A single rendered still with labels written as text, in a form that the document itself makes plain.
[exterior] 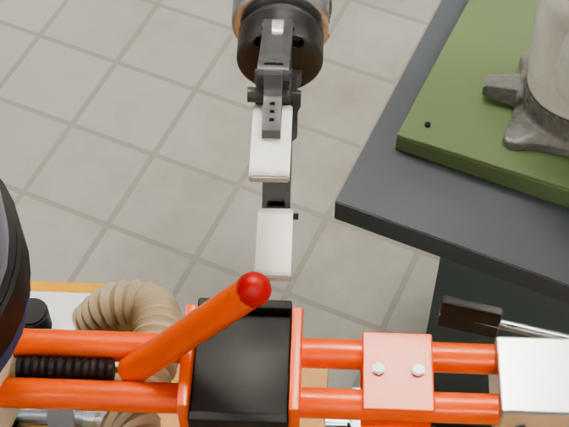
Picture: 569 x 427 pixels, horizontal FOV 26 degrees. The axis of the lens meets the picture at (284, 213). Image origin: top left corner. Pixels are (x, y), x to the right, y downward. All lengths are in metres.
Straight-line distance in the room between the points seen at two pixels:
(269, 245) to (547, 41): 0.63
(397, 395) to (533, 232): 0.78
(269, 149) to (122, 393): 0.21
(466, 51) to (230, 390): 1.00
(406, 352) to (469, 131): 0.81
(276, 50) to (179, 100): 1.77
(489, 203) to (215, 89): 1.22
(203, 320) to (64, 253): 1.71
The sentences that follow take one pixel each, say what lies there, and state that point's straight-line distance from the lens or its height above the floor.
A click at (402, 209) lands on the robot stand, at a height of 0.75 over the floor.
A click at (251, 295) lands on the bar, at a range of 0.78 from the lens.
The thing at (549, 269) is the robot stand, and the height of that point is 0.75.
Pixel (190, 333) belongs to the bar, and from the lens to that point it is 0.82.
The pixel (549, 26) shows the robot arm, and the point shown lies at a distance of 1.54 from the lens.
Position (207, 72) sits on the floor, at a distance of 2.78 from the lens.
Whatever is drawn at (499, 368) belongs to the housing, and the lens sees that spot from 0.89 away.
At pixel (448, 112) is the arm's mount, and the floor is 0.78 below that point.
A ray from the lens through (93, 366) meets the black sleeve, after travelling 0.89.
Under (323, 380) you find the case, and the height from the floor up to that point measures 0.95.
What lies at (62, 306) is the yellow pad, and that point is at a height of 1.16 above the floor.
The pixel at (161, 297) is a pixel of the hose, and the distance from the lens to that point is 0.98.
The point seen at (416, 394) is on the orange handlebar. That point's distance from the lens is 0.87.
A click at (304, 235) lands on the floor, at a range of 2.49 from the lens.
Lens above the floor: 2.05
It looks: 54 degrees down
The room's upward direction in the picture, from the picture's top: straight up
